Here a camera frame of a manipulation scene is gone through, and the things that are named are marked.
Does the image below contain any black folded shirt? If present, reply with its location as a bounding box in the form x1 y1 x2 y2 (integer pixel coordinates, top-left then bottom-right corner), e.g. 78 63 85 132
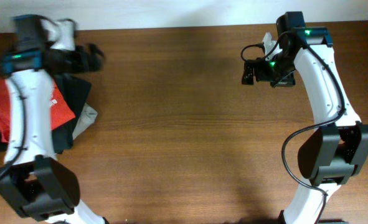
0 75 98 154

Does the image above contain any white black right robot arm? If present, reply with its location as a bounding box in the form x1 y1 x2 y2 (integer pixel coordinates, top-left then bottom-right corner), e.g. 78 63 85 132
242 25 368 223

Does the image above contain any orange soccer t-shirt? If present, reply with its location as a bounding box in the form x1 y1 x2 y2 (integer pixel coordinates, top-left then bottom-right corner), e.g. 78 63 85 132
0 78 75 143

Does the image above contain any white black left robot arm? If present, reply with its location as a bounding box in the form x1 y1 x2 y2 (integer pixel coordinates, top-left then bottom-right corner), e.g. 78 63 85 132
0 44 107 223

